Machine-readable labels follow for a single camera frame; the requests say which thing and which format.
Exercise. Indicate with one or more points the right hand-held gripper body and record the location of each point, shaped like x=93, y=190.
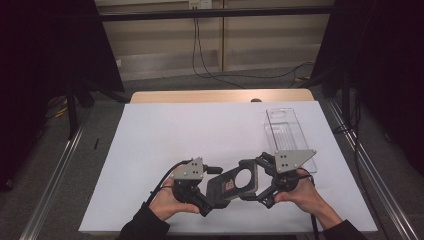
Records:
x=290, y=161

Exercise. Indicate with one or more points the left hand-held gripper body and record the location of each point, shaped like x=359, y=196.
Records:
x=190, y=173

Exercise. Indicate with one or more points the clear plastic box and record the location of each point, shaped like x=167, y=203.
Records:
x=293, y=140

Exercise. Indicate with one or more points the person's right hand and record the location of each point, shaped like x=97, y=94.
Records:
x=306, y=193

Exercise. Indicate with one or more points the person's left hand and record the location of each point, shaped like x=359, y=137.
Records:
x=166, y=203

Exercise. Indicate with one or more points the small black pen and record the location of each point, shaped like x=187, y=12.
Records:
x=96, y=143

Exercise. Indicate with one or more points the black curtain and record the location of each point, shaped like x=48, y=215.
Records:
x=383, y=66
x=40, y=66

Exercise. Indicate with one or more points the black metal stand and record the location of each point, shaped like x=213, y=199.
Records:
x=71, y=110

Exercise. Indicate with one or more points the long wooden desk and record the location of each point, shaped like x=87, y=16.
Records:
x=213, y=13

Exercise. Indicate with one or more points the aluminium floor rail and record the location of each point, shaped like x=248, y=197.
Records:
x=376, y=173
x=53, y=186

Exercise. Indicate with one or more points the white wall socket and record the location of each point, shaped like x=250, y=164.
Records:
x=200, y=4

